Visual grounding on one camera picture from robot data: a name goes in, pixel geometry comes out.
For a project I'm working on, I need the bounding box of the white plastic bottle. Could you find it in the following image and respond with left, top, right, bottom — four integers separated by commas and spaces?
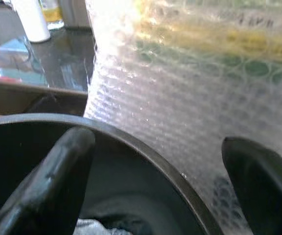
10, 0, 51, 44

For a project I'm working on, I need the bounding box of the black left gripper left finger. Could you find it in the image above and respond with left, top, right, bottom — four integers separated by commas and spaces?
0, 126, 96, 235

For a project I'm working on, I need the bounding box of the bubble wrap package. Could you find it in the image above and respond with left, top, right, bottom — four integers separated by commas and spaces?
83, 0, 282, 235

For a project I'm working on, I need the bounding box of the yellow liquid bottle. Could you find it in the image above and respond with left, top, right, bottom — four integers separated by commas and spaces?
39, 0, 65, 24

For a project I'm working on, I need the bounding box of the wooden counter cabinet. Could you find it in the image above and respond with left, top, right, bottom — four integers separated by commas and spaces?
0, 79, 89, 117

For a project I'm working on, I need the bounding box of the grey cloth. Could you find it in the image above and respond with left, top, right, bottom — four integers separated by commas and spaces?
76, 217, 112, 235

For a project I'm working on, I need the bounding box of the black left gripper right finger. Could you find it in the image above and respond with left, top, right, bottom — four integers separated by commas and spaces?
221, 136, 282, 235

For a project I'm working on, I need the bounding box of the black round tub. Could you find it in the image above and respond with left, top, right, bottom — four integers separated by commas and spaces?
0, 113, 223, 235

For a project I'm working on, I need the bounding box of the grey box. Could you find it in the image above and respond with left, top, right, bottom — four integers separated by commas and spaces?
57, 0, 92, 31

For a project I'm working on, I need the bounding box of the clear plastic container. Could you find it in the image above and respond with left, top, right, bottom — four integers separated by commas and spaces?
0, 34, 46, 81

